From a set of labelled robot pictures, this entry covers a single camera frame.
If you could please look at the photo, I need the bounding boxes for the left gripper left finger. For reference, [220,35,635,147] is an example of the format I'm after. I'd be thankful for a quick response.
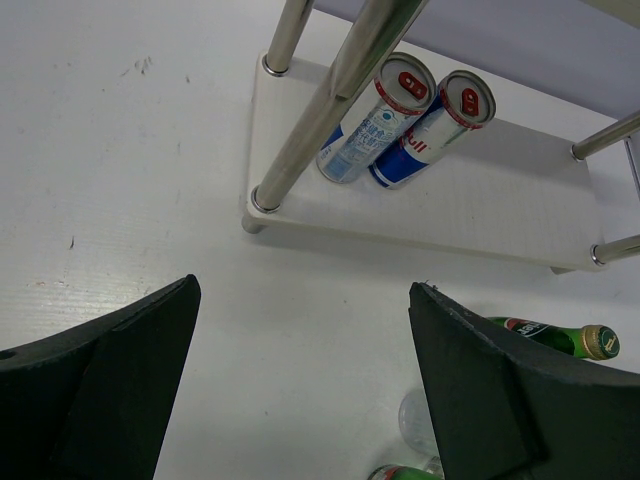
[1,275,201,479]

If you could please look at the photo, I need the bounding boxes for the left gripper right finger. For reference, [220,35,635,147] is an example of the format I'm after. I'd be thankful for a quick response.
[409,283,639,479]

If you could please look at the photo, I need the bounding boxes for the Pocari Sweat bottle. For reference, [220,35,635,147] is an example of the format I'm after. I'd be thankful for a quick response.
[398,389,439,456]

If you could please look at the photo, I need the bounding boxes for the green glass bottle front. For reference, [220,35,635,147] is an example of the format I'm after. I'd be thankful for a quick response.
[367,464,444,480]

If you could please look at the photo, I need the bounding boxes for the green glass bottle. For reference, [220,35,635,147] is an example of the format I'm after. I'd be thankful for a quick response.
[367,464,444,480]
[487,317,620,361]

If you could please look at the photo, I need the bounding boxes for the white two-tier shelf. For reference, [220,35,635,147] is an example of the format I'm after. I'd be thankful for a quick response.
[242,1,639,273]

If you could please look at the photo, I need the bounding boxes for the green glass bottle rear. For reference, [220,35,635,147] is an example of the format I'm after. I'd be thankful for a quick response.
[487,317,620,361]

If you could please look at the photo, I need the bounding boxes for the blue silver Red Bull can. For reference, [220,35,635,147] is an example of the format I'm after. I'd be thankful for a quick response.
[369,70,496,189]

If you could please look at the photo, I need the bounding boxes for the silver blue can left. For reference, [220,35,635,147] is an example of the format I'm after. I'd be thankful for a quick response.
[316,52,436,184]

